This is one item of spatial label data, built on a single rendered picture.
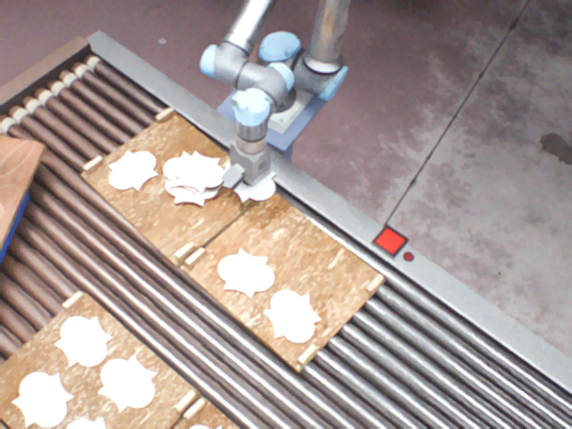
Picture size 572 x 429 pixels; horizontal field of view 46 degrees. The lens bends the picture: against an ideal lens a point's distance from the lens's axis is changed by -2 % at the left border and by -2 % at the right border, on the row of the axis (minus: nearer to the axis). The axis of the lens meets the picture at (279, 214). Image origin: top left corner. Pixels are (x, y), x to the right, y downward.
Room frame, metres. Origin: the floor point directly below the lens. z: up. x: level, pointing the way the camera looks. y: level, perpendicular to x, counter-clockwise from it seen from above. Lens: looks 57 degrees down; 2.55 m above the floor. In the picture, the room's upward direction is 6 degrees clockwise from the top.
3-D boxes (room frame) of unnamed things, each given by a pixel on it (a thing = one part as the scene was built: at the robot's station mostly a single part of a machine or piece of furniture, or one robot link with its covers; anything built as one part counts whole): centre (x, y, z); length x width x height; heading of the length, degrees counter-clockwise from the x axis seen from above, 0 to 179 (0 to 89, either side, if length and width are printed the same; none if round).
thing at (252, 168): (1.03, 0.10, 1.18); 0.12 x 0.09 x 0.16; 139
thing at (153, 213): (1.11, 0.30, 0.93); 0.41 x 0.35 x 0.02; 51
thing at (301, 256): (0.86, -0.03, 0.93); 0.41 x 0.35 x 0.02; 53
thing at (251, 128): (1.05, 0.08, 1.33); 0.09 x 0.08 x 0.11; 158
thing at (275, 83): (1.14, 0.06, 1.33); 0.11 x 0.11 x 0.08; 68
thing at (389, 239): (1.00, -0.31, 0.92); 0.06 x 0.06 x 0.01; 55
